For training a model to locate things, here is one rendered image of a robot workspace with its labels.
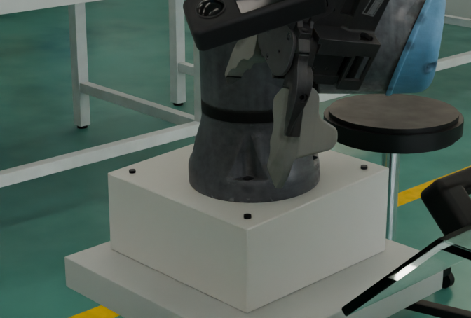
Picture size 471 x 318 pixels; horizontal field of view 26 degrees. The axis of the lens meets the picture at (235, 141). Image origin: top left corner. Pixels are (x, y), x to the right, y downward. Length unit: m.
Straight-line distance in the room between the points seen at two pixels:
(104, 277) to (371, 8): 0.48
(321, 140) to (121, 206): 0.37
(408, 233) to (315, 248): 2.12
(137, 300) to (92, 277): 0.08
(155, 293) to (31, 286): 1.80
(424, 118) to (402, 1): 1.39
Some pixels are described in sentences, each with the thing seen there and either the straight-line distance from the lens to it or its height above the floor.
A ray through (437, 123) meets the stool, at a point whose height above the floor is 0.56.
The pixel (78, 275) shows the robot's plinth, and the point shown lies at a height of 0.73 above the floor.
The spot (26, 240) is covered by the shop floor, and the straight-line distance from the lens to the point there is 3.22.
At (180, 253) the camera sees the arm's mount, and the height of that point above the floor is 0.78.
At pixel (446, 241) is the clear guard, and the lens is 0.47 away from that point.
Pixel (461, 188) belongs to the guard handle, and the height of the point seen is 1.06.
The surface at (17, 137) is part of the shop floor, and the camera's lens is 4.23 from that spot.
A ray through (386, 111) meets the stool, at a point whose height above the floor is 0.56.
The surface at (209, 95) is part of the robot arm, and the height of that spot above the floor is 0.96.
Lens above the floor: 1.25
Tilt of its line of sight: 18 degrees down
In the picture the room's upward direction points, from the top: straight up
